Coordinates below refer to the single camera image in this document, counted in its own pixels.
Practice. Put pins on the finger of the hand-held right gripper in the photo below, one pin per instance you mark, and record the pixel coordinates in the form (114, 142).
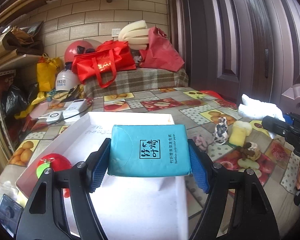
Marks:
(275, 125)
(288, 118)

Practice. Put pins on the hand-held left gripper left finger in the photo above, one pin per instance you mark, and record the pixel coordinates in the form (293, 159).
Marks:
(101, 165)

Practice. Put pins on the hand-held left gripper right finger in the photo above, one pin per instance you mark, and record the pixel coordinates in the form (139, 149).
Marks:
(198, 167)

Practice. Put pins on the white towel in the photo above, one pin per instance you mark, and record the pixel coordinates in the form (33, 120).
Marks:
(255, 110)

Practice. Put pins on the pink soft toy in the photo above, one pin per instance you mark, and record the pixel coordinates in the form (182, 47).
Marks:
(200, 142)

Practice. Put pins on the pale yellow sponge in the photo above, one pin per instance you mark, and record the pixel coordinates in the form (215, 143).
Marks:
(240, 133)

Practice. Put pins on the cow print cloth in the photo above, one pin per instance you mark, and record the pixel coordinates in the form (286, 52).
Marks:
(221, 132)

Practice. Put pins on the teal tissue pack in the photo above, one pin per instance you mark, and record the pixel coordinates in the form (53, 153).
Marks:
(150, 150)

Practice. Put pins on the white cardboard box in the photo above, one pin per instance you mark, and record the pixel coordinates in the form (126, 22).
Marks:
(140, 205)

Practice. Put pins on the red plush apple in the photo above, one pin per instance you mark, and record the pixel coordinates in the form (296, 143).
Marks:
(60, 162)

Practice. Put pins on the fruit print tablecloth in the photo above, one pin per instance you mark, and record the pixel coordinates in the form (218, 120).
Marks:
(185, 111)

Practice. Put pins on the large white power bank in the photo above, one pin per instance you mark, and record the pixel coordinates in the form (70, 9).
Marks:
(73, 110)

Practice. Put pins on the small white power bank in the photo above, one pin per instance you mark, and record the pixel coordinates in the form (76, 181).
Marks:
(53, 117)

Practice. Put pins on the pink round mat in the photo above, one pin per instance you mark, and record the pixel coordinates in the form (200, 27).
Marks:
(38, 110)

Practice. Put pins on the white helmet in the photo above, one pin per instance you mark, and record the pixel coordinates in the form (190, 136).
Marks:
(66, 80)

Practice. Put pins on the yellow crumpled cloth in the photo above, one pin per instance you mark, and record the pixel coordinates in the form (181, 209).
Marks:
(36, 100)

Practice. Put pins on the brown panelled door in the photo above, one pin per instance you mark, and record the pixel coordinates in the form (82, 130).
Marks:
(227, 42)

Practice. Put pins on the plaid cloth cover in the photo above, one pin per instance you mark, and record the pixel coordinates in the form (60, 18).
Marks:
(145, 80)

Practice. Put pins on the black smartphone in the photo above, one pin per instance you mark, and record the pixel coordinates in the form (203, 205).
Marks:
(10, 210)

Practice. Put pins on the red tote bag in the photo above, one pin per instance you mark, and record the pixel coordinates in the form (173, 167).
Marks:
(107, 60)

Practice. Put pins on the yellow shopping bag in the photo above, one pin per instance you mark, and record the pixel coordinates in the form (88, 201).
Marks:
(46, 75)

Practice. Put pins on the black plastic bag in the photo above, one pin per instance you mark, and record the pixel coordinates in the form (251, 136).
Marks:
(15, 100)

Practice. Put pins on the dark patterned cloth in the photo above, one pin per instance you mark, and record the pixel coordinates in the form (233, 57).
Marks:
(137, 57)

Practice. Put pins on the pink helmet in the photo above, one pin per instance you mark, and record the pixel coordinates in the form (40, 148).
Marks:
(73, 52)

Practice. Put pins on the red plastic bag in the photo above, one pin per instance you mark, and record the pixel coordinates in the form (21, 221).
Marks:
(162, 52)

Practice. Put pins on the white foam strips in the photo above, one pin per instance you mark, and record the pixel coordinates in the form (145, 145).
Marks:
(132, 33)

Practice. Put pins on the brown paper bags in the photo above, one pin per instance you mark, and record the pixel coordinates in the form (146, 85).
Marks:
(22, 37)

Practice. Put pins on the white wall switch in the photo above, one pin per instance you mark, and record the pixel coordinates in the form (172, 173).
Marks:
(116, 32)

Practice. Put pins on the wooden wall shelf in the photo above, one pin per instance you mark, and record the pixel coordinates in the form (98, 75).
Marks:
(12, 60)

